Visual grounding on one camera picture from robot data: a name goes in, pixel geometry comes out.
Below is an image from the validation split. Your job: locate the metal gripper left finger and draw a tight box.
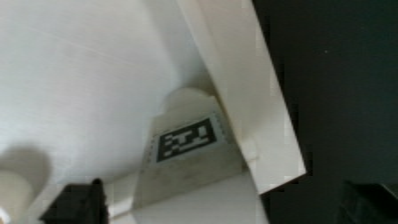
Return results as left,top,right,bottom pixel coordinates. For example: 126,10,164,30
39,178,108,224

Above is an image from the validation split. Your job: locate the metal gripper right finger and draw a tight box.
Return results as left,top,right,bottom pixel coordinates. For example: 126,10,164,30
336,182,398,224

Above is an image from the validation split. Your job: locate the white table leg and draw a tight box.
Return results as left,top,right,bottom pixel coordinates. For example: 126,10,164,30
133,88,245,209

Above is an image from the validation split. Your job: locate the white square table top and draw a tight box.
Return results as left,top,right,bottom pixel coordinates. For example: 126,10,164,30
0,0,306,224

